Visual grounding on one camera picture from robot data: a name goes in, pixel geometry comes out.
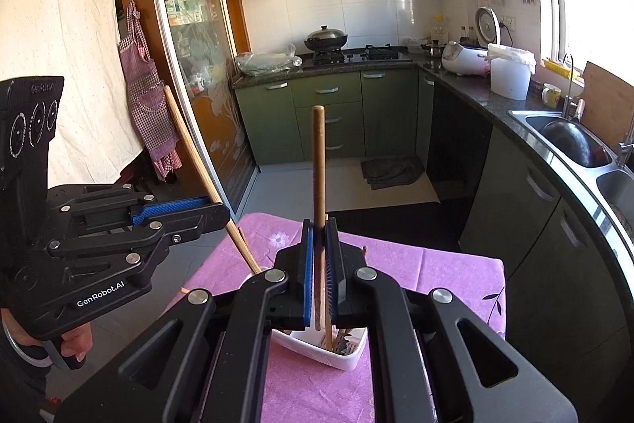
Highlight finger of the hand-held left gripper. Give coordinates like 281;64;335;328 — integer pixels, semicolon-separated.
15;204;231;280
47;184;225;232

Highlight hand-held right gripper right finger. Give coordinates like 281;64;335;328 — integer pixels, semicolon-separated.
326;219;578;423

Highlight black gas stove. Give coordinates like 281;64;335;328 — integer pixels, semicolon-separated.
302;45;413;68

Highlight plastic bag of greens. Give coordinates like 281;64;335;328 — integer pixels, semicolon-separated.
234;44;303;77

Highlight white hanging cloth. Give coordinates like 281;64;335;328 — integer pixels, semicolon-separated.
0;0;149;178

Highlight pink floral tablecloth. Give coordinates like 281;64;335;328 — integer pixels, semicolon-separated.
166;212;507;423

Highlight green base cabinets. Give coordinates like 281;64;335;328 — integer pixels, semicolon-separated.
234;66;634;354

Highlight dark floor mat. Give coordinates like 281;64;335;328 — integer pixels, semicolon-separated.
360;157;426;191

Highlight light wooden chopstick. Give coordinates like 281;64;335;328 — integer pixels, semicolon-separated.
163;85;263;276

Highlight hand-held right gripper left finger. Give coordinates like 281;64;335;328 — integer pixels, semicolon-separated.
53;219;318;423

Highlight wooden cutting board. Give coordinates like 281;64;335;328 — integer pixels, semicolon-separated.
577;61;634;149

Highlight white rice cooker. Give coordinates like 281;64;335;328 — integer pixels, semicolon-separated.
441;7;501;77

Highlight small steel faucet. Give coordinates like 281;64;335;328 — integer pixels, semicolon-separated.
562;54;585;121

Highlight sliding glass door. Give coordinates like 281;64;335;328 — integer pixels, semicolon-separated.
147;0;258;216

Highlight white plastic bucket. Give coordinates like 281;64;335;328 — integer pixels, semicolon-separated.
488;44;537;101

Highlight black pan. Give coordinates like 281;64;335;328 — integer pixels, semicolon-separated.
540;118;602;168

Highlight checked pink apron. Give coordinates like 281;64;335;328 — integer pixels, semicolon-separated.
119;2;181;180

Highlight black wok with lid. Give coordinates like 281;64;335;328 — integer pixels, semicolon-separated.
304;25;348;53

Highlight white plastic utensil holder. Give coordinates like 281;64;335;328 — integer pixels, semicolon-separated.
240;273;370;372

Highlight tall steel kitchen faucet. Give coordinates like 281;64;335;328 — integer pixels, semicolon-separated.
617;106;634;168

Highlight steel double sink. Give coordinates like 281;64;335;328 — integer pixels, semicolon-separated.
510;108;634;250

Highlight person's left hand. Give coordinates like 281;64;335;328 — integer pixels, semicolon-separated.
58;323;95;368

